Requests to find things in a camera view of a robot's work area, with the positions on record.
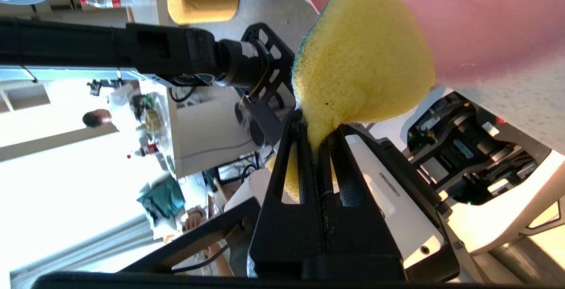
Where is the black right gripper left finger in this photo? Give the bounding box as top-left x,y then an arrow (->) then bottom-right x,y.
249,109 -> 328,279

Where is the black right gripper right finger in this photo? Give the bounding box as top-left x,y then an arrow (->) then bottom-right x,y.
318,126 -> 406,279

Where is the yellow fish-shaped sponge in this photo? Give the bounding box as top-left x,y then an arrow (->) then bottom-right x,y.
267,0 -> 436,203

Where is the pink plastic plate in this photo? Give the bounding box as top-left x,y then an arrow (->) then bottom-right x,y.
295,0 -> 565,87

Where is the white black robot base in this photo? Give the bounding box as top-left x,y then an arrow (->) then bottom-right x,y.
405,90 -> 565,255

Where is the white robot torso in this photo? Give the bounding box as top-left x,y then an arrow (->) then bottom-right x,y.
224,124 -> 460,281

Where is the teal cloth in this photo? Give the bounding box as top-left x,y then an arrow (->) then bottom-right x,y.
137,176 -> 187,229

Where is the small red white bottle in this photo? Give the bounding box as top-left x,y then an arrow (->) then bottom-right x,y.
127,143 -> 160,158

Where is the person in white shirt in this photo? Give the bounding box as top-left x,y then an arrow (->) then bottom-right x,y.
82,82 -> 142,131

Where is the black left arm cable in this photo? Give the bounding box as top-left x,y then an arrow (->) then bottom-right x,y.
168,85 -> 200,103

